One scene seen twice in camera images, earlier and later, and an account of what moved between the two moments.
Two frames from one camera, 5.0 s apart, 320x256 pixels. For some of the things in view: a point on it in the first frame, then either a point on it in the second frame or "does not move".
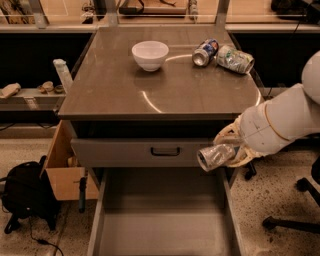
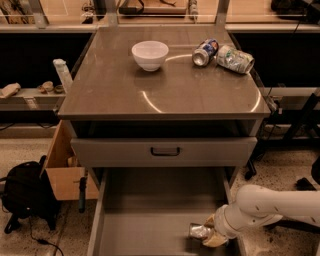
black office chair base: (302, 185) does not move
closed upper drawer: (139, 152) does not move
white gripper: (257, 130) → (221, 222)
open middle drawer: (166, 211) does not move
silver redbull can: (212, 157) → (197, 230)
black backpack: (28, 190) does not move
